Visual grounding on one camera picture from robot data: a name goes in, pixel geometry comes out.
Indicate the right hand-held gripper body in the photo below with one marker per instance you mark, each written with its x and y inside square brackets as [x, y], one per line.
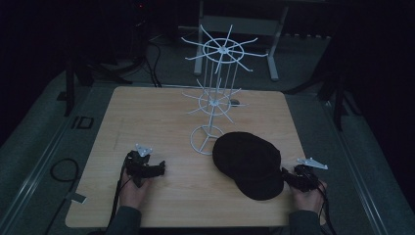
[306, 178]

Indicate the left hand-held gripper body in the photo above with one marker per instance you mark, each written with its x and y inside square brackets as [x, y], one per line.
[139, 167]

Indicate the black rectangular floor frame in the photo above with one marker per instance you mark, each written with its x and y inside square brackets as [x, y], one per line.
[85, 122]

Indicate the dark round table grommet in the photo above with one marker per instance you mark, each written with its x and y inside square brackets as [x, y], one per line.
[234, 103]

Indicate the black cap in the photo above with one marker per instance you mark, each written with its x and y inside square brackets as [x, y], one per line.
[249, 164]

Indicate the person's right hand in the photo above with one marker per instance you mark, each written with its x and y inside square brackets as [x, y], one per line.
[306, 199]

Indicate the black metal stand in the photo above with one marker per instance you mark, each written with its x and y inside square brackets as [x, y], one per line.
[339, 104]
[69, 94]

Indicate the grey tape strip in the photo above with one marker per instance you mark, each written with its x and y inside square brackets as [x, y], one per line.
[77, 197]

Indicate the person's left hand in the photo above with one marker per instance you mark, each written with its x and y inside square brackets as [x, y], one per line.
[133, 192]

